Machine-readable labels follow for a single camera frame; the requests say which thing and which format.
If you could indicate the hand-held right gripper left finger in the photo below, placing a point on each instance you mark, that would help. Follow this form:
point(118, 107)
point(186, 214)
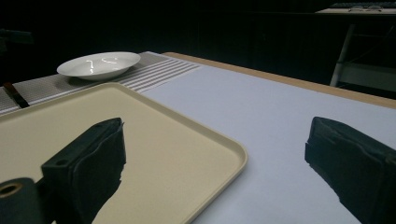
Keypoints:
point(90, 168)

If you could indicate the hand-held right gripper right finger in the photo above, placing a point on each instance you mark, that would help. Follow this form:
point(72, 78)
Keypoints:
point(355, 161)

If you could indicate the beige plastic tray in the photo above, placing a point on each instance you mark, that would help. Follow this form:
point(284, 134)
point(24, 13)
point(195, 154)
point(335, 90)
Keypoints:
point(174, 155)

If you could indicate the white metal stand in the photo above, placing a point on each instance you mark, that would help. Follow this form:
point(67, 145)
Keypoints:
point(358, 68)

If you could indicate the white shallow plate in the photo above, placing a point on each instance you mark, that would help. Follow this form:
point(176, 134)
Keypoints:
point(99, 64)

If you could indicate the grey striped placemat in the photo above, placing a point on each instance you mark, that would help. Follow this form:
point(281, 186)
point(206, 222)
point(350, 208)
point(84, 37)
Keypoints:
point(155, 73)

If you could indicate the light shelf with objects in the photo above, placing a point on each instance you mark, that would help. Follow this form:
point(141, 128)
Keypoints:
point(361, 9)

